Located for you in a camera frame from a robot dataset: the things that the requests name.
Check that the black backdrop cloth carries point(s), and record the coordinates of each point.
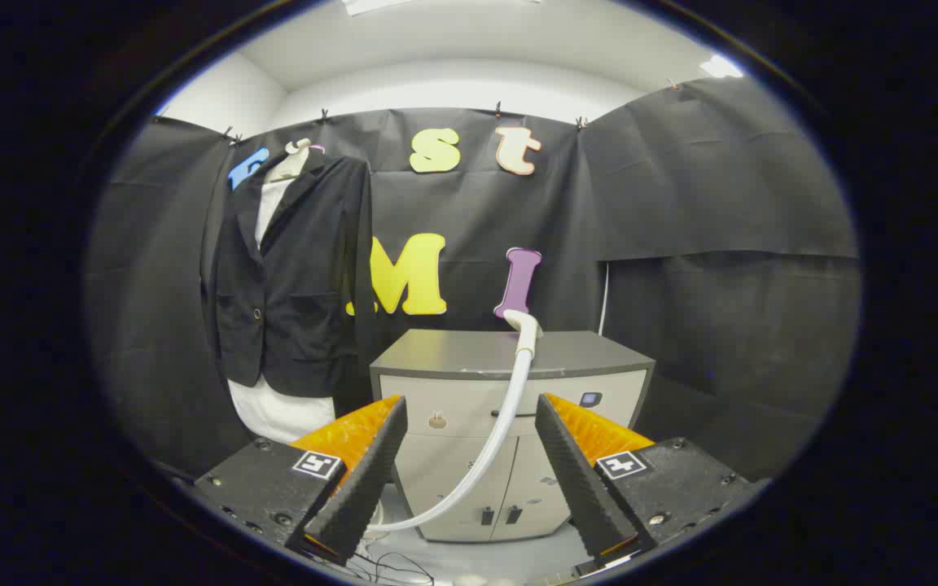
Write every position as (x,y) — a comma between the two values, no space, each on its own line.
(681,203)

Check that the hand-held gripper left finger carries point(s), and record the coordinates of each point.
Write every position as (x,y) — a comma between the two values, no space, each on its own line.
(367,480)

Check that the black suit jacket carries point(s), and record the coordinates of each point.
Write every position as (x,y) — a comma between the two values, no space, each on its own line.
(298,285)

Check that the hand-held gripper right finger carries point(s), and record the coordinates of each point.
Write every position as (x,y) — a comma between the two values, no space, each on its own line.
(571,472)

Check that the grey and white cabinet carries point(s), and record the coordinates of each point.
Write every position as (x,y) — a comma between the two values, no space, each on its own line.
(469,399)

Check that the white garment steamer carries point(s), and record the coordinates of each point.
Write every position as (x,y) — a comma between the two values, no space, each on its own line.
(518,382)

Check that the white shirt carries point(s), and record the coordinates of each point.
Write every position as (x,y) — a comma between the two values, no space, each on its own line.
(282,415)

